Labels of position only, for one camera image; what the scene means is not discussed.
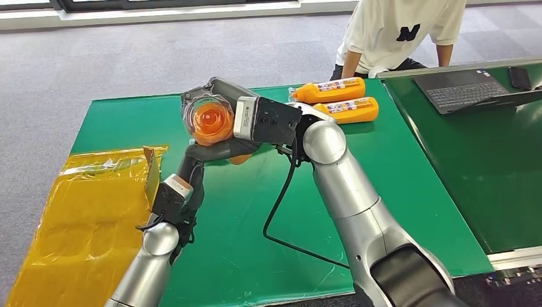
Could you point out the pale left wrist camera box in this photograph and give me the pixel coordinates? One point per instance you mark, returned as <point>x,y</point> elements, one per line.
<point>169,199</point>

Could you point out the person's right forearm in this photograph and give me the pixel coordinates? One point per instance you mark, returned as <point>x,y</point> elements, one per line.
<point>350,65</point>

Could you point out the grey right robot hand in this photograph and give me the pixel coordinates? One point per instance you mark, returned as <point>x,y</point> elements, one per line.
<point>220,87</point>

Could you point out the yellow plastic bag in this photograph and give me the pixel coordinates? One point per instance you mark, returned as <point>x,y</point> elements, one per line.
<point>84,233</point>

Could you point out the black phone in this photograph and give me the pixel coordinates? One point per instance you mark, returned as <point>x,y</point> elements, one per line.
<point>520,78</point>

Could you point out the dark grey laptop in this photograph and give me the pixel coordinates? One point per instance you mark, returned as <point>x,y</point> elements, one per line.
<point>461,91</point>

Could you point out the person's left forearm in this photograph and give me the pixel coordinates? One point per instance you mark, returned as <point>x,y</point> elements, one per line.
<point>444,55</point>

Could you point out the brown cardboard piece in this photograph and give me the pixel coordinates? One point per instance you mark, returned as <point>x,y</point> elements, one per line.
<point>152,178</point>

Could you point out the green mat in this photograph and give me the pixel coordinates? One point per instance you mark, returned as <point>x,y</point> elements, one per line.
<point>237,212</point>

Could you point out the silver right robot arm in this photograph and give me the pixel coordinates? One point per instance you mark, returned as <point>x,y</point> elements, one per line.
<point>351,190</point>

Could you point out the white window sill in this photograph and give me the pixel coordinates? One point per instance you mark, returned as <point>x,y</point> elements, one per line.
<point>169,17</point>

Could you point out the dark window frame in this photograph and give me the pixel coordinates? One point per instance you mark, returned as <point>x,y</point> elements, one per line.
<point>169,4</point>

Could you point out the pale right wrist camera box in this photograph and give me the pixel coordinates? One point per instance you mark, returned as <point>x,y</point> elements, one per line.
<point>271,120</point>

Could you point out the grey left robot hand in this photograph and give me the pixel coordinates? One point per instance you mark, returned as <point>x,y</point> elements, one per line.
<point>192,169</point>

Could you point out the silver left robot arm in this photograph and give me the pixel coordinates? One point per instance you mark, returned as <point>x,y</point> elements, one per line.
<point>148,271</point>

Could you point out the person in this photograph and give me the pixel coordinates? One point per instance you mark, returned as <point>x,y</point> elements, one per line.
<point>389,29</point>

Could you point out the metal rail with bolts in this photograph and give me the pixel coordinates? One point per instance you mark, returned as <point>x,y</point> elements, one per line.
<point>514,276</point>

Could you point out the aluminium framed green table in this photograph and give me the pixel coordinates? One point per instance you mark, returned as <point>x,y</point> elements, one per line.
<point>478,169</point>

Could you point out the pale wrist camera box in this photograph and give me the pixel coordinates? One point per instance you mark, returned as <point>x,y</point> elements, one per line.
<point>169,199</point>
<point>271,120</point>

